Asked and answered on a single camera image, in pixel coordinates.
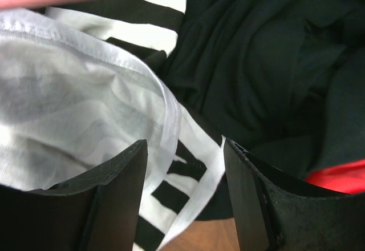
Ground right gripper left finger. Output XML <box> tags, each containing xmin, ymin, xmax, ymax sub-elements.
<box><xmin>1</xmin><ymin>140</ymin><xmax>148</xmax><ymax>250</ymax></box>

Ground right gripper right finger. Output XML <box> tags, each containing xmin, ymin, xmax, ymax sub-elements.
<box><xmin>224</xmin><ymin>140</ymin><xmax>364</xmax><ymax>250</ymax></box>

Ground black white striped tank top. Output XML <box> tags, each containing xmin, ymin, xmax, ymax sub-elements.
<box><xmin>1</xmin><ymin>0</ymin><xmax>228</xmax><ymax>250</ymax></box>

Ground red tank top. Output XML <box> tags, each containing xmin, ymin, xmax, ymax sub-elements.
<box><xmin>305</xmin><ymin>159</ymin><xmax>365</xmax><ymax>194</ymax></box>

